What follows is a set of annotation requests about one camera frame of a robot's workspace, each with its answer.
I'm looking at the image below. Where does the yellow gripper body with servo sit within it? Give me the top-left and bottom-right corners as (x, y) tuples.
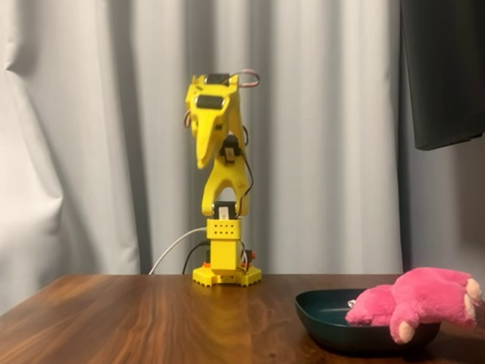
(185, 83), (233, 116)

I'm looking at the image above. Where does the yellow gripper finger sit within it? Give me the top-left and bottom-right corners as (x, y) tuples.
(191, 111), (225, 170)
(213, 108), (233, 153)

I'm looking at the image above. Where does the pink strawberry bear plush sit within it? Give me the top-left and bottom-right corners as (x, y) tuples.
(345, 267), (484, 345)

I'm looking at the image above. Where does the dark green square bin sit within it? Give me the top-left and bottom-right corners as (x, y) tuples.
(294, 288), (443, 353)

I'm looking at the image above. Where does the grey curtain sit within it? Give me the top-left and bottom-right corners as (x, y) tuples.
(0, 0), (485, 315)

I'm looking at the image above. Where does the black monitor corner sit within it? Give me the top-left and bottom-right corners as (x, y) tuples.
(399, 0), (485, 152)

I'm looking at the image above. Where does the red white servo wire loop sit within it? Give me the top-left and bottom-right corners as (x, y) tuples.
(230, 68), (261, 91)

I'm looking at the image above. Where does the white power cable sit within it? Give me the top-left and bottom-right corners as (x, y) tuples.
(148, 227), (208, 276)

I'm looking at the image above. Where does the black power cable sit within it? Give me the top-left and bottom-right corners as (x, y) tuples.
(181, 242), (210, 276)

